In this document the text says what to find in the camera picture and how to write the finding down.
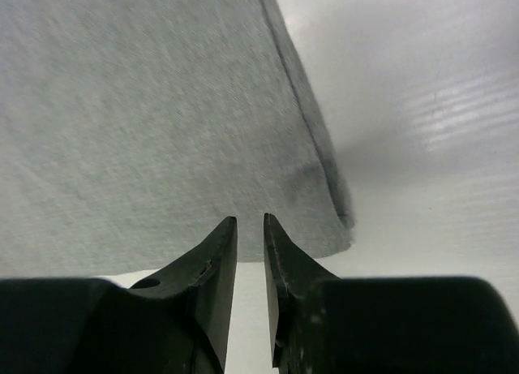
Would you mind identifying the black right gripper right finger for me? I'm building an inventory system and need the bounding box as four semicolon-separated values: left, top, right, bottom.
264;213;518;373

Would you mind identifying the grey cloth napkin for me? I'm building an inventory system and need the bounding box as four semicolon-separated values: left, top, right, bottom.
1;0;353;276

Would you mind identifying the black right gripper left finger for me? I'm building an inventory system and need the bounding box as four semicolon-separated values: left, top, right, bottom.
1;217;237;373

